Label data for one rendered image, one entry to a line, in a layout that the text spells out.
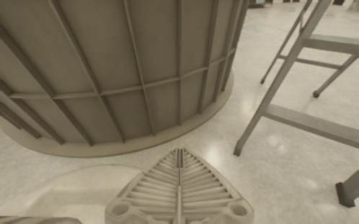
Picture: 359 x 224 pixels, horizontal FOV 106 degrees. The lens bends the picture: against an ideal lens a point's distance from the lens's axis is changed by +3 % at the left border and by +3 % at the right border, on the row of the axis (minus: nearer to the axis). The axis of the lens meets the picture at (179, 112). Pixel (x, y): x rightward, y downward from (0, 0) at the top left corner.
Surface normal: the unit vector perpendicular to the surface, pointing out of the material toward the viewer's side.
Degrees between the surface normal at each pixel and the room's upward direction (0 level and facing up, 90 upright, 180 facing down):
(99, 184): 1
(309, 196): 0
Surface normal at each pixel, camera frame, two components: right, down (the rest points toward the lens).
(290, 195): 0.00, -0.72
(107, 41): 0.29, 0.66
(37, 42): 0.08, 0.69
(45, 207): 0.91, 0.00
